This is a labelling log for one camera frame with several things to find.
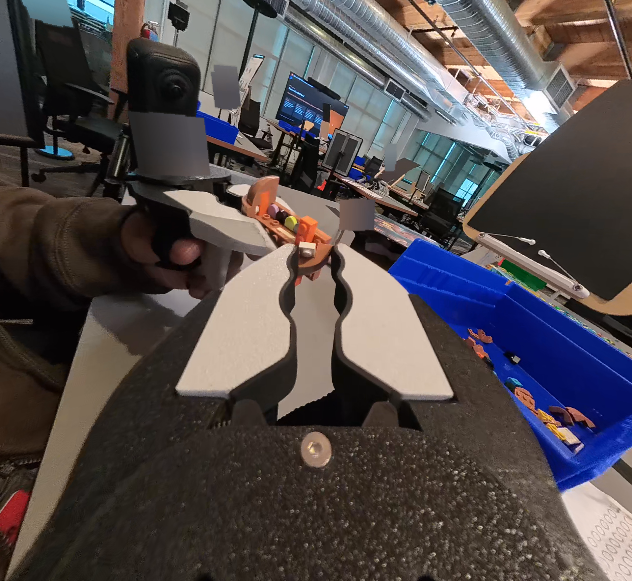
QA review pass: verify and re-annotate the green toy brick baseplate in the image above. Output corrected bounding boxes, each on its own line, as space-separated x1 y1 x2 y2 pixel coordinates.
499 259 549 291

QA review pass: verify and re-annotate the black floor lamp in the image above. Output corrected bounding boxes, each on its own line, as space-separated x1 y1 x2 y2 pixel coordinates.
238 0 278 93

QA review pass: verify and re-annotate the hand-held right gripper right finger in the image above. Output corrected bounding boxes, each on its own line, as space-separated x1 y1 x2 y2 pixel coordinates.
331 243 455 401

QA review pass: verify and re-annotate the black studio light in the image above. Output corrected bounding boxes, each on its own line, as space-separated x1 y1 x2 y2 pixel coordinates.
167 0 191 48

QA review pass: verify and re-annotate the red fabric item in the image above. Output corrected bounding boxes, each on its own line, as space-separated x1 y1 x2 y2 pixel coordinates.
0 489 30 547

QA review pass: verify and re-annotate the large display screen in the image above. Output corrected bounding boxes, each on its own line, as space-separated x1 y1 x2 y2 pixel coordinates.
276 72 350 138

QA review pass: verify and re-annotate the black plywood-edged panel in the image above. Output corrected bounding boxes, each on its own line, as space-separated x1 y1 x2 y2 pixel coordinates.
462 79 632 316

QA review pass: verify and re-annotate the brown toy brick taco model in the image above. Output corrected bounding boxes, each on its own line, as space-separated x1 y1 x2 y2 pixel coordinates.
242 176 332 285

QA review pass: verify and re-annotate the small blue storage bin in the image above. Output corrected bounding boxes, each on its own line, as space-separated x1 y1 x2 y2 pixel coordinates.
197 102 239 144

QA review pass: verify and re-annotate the pile of loose toy bricks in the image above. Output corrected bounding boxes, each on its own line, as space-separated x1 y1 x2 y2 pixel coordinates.
464 326 596 454

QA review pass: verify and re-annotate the person's left hand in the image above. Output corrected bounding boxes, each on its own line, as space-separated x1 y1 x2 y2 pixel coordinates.
121 208 246 301

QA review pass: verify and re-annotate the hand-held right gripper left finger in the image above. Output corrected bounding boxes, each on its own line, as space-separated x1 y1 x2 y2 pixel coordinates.
175 243 298 401

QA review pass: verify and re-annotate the silver air duct with grille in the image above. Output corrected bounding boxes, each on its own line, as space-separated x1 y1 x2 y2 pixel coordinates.
392 0 578 112

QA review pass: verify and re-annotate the grey board on stand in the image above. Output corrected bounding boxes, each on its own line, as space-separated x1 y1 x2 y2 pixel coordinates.
0 0 45 186

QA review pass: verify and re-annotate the blue plastic bin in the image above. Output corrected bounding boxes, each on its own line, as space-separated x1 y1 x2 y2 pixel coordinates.
388 238 632 493

